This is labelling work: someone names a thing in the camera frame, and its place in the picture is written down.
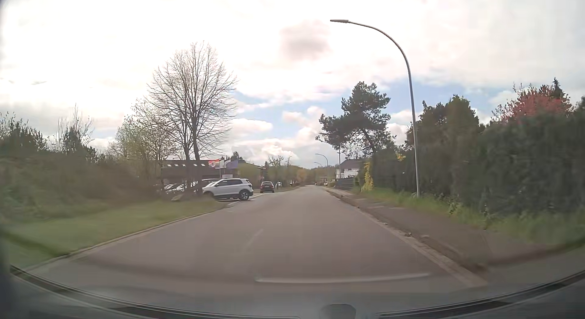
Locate grass strip along hedge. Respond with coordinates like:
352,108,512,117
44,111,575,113
352,186,585,246

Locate grey asphalt road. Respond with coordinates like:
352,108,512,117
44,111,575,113
27,185,490,292

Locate row of trees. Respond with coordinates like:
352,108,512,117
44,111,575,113
265,155,336,186

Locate low building with dark roof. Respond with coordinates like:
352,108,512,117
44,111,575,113
158,158,267,187

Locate car's own bonnet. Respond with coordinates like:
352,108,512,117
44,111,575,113
0,263,585,319

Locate white house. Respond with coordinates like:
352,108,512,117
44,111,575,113
335,158,366,180

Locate grass verge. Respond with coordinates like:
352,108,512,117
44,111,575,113
0,197,227,267

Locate tall curved lamp post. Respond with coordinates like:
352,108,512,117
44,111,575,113
330,19,421,198

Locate grey paved pavement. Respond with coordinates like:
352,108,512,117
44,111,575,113
325,187,549,269

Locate bushes on bank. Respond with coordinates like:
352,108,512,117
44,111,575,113
0,110,161,219

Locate distant curved lamp post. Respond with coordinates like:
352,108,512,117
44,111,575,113
314,153,329,183

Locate white car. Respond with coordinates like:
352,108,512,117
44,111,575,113
202,178,254,201

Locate dark tall hedge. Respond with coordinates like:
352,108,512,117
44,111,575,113
356,95,585,219

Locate red-leaved tree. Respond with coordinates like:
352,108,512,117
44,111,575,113
493,78,575,124

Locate dark pine tree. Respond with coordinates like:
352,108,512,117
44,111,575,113
315,81,396,161

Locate tall bare tree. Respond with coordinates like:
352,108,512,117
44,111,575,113
145,41,238,195

